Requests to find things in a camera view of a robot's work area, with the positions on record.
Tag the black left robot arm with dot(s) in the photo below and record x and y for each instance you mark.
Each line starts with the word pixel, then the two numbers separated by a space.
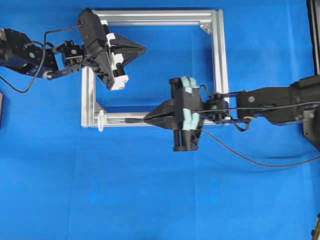
pixel 45 60

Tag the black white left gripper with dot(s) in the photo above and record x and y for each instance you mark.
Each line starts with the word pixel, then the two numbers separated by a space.
pixel 118 53

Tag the black object lower right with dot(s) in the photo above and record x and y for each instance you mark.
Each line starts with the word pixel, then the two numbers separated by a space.
pixel 315 233

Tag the dark box left edge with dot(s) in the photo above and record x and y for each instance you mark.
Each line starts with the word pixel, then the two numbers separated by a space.
pixel 1 107

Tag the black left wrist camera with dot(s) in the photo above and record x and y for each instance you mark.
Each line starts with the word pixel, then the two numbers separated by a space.
pixel 92 32

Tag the aluminium extrusion frame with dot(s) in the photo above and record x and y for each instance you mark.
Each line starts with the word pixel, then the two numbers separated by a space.
pixel 209 20

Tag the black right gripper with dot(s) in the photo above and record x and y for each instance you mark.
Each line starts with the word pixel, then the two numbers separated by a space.
pixel 183 106

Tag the black stand upper right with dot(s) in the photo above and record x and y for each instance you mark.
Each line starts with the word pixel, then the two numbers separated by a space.
pixel 313 8

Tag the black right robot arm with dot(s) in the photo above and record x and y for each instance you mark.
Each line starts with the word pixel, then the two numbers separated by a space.
pixel 298 103

